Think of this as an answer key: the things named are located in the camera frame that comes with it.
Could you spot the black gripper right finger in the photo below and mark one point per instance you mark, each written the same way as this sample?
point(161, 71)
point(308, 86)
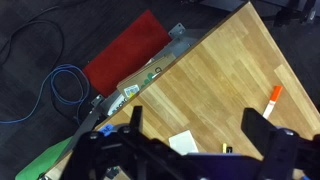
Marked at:
point(258, 130)

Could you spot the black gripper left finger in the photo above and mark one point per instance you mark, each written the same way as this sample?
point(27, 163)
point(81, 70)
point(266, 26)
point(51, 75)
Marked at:
point(136, 121)

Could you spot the orange capped white marker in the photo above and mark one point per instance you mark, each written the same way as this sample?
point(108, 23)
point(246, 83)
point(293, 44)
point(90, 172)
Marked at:
point(272, 101)

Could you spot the white marker holder block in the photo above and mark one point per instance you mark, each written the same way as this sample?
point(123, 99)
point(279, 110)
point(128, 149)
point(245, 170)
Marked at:
point(183, 143)

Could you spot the blue tape label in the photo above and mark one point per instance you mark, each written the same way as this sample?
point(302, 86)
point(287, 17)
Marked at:
point(107, 129)

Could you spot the red floor mat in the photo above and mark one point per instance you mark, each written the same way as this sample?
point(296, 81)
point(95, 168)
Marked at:
point(128, 52)

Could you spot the green floor mat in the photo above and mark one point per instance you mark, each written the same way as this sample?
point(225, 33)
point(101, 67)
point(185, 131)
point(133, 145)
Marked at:
point(44, 161)

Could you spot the grey metal table frame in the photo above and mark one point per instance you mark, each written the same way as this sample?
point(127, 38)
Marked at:
point(182, 39)

